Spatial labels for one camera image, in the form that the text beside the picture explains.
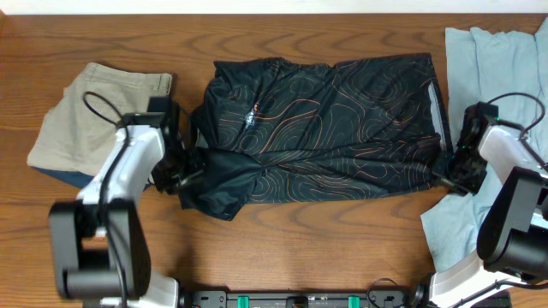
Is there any black orange patterned jersey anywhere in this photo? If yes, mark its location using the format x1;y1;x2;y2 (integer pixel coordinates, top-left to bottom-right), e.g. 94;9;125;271
179;53;451;221

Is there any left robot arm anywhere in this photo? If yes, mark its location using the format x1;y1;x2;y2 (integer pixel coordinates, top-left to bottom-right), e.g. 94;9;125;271
48;111;201;307

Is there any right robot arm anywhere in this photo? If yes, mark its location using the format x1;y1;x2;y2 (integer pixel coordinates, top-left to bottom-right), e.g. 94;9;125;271
412;103;547;307

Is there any folded navy garment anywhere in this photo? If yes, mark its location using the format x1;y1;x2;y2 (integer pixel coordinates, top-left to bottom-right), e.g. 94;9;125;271
34;167;93;188

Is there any light blue t-shirt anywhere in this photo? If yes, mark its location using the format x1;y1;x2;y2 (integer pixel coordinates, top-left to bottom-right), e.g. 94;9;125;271
421;24;547;272

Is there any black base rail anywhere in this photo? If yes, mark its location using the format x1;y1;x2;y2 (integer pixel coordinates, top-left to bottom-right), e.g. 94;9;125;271
178;288;421;308

